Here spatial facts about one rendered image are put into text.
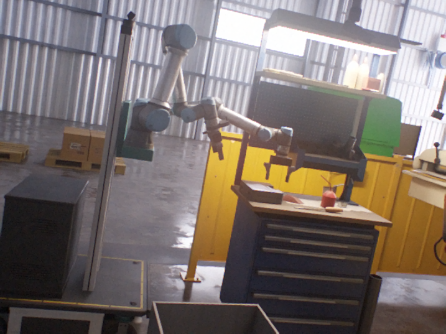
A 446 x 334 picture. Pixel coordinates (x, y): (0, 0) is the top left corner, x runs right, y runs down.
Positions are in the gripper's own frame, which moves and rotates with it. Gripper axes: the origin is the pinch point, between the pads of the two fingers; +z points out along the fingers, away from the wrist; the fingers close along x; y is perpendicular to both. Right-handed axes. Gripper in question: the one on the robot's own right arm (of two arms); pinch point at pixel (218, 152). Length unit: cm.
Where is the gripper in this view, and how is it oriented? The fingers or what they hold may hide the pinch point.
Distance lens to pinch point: 241.0
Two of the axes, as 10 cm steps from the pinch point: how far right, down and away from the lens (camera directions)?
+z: 1.8, 9.2, 3.6
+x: 2.7, 3.0, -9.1
